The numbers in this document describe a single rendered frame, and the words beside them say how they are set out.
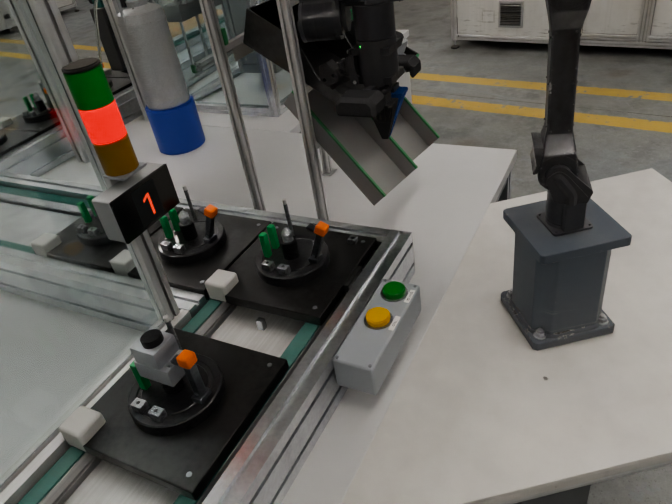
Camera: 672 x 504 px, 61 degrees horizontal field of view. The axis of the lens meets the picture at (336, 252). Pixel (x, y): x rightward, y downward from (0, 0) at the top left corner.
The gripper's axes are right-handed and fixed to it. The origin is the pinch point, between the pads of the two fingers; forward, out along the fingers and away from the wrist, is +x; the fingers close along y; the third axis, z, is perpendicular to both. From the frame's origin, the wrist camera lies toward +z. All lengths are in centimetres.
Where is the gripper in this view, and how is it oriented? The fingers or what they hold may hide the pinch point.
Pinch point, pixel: (383, 117)
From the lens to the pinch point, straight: 90.0
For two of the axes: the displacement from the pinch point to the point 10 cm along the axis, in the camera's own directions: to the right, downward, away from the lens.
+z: -8.8, -1.6, 4.4
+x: 1.4, 8.1, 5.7
